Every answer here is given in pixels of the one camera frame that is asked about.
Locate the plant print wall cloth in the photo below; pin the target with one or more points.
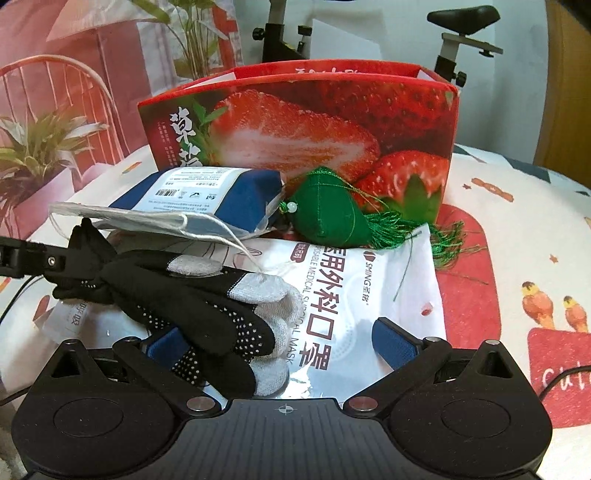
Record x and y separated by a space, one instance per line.
115 55

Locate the green tasselled sachet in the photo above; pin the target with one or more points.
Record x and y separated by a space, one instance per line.
328 207

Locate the black dotted glove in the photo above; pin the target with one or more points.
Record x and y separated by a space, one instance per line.
203 314

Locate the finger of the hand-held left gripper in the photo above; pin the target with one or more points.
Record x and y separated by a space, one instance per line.
23 258

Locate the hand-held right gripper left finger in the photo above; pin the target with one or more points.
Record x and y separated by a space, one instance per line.
162 345

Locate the white face mask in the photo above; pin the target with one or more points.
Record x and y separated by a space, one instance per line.
152 221

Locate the white paper sheet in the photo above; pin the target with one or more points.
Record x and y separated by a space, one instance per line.
337 41

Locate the small white packet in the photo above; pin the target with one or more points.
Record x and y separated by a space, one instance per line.
69 321

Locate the silver face mask packet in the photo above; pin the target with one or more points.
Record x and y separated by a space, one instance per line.
351 295

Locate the red strawberry print box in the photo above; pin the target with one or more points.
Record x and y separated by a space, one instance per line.
323 115

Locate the blue and white wipes packet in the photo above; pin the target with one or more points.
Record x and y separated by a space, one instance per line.
198 187

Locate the black exercise bike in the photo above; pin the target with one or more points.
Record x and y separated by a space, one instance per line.
461 18

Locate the wooden door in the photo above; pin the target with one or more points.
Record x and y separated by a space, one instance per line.
568 115

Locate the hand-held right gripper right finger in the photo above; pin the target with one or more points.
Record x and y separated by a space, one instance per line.
392 340

